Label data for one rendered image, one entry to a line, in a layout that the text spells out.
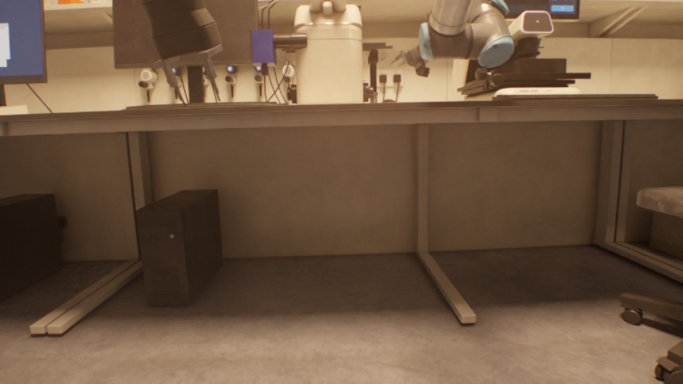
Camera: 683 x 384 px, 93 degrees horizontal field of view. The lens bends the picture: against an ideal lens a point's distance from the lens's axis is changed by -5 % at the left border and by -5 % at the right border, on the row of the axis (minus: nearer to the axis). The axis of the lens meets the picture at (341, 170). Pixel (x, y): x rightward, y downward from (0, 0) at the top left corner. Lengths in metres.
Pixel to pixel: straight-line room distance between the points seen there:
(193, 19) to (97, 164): 1.76
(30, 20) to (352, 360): 1.74
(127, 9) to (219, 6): 0.34
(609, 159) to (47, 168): 2.97
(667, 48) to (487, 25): 1.70
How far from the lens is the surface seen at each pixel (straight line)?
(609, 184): 2.24
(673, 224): 2.37
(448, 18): 0.88
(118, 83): 2.11
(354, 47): 1.03
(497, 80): 1.19
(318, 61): 1.01
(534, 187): 2.12
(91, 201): 2.24
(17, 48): 1.88
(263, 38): 1.03
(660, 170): 2.58
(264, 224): 1.89
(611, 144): 2.22
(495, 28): 0.99
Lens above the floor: 0.69
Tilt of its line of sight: 7 degrees down
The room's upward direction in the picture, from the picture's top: 1 degrees counter-clockwise
